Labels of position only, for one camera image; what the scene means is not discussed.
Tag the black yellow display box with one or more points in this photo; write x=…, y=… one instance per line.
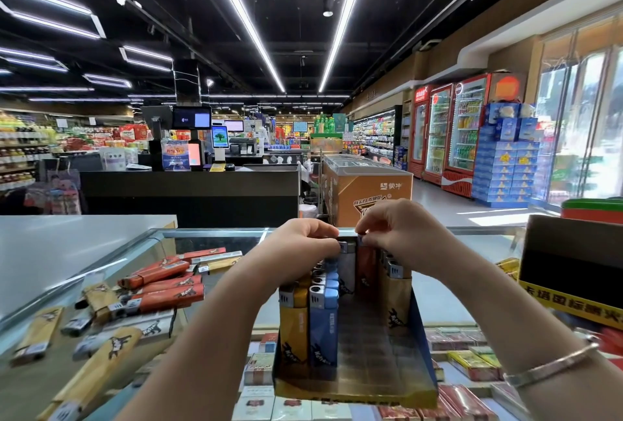
x=574, y=255

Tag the person's left hand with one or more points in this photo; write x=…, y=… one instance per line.
x=287, y=252

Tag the pile of yellow red lighters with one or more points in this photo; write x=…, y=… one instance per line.
x=156, y=272

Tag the row of blue lighters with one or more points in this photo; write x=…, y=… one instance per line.
x=324, y=333

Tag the orange round sign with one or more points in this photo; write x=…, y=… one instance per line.
x=506, y=88

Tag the open refrigerated chiller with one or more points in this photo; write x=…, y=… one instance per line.
x=377, y=135

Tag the glass display case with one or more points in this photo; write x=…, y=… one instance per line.
x=501, y=248

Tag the yellow patterned lighter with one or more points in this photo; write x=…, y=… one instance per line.
x=395, y=299

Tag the glass entrance doors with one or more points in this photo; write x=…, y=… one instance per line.
x=584, y=119

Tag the hanging plastic bags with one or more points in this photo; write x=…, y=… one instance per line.
x=54, y=197

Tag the blue yellow lighter display box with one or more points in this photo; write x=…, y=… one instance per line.
x=375, y=367

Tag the person's right forearm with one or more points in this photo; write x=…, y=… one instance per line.
x=526, y=338

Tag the grey white patterned lighter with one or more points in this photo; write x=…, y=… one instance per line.
x=346, y=270

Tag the stack of blue cartons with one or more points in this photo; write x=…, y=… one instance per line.
x=506, y=163

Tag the red drink fridge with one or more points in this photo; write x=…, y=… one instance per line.
x=440, y=133
x=467, y=133
x=420, y=133

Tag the long ceiling light strip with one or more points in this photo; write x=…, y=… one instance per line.
x=243, y=15
x=345, y=15

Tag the row of cigarette packs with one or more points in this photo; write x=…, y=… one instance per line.
x=258, y=367

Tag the small checkout screen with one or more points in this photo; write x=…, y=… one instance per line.
x=220, y=136

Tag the black checkout counter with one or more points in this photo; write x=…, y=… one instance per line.
x=185, y=197

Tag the person's left forearm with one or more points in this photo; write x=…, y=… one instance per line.
x=195, y=357

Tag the blue poster screen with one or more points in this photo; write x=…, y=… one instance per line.
x=176, y=155

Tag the person's right hand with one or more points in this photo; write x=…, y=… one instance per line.
x=414, y=236

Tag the grocery rack with bottles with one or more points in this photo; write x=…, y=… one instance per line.
x=21, y=153

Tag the brown cardboard carton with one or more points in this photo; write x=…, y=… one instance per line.
x=346, y=203

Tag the red green container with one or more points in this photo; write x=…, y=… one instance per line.
x=596, y=209

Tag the black checkout monitor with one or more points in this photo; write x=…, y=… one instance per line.
x=192, y=119

